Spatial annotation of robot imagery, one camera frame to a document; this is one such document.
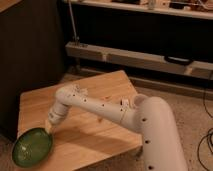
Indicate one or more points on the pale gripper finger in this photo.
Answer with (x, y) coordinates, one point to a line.
(48, 127)

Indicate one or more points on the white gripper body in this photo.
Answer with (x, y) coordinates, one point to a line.
(55, 118)

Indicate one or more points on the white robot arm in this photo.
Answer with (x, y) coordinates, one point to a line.
(151, 117)

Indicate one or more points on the wooden table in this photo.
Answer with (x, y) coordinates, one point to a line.
(83, 138)

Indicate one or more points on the low white shelf bench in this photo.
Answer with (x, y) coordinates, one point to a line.
(137, 60)

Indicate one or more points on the metal pole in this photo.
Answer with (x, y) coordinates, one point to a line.
(76, 38)

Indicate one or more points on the upper white shelf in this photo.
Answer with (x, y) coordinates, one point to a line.
(141, 8)

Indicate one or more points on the black handle on bench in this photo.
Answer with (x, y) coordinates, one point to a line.
(178, 61)

